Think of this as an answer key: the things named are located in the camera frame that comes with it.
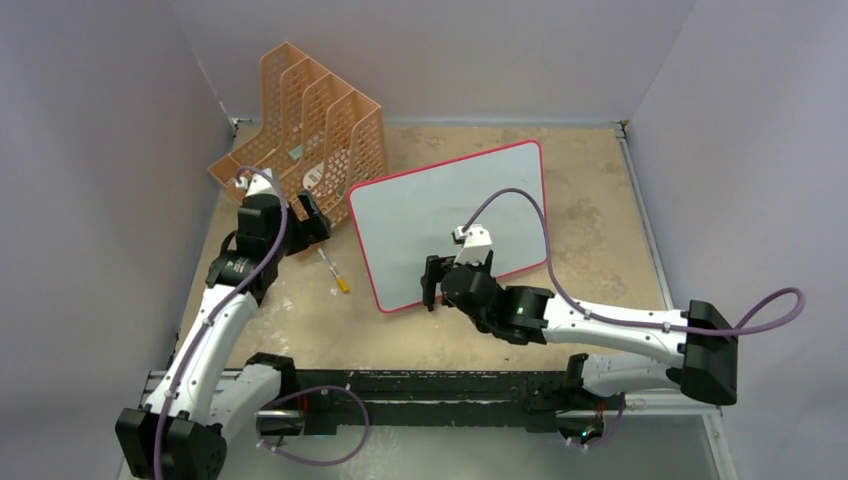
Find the white marker pen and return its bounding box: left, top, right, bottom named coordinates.
left=316, top=247, right=342, bottom=282

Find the pink framed whiteboard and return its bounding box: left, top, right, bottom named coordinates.
left=347, top=140, right=548, bottom=313

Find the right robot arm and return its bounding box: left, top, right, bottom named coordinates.
left=421, top=255, right=738, bottom=407

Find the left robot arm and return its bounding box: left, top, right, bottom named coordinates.
left=115, top=187, right=331, bottom=479

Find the orange plastic file organizer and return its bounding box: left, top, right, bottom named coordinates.
left=208, top=43, right=388, bottom=227

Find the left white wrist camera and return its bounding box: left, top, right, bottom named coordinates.
left=235, top=168, right=280, bottom=197

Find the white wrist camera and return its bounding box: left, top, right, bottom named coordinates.
left=235, top=168, right=280, bottom=197
left=452, top=224, right=492, bottom=266

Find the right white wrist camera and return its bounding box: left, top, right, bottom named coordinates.
left=452, top=224, right=492, bottom=266

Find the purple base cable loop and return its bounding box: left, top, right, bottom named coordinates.
left=254, top=386, right=372, bottom=468

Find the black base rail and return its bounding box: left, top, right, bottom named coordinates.
left=254, top=368, right=627, bottom=439

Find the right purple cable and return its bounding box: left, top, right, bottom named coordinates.
left=462, top=188, right=808, bottom=452

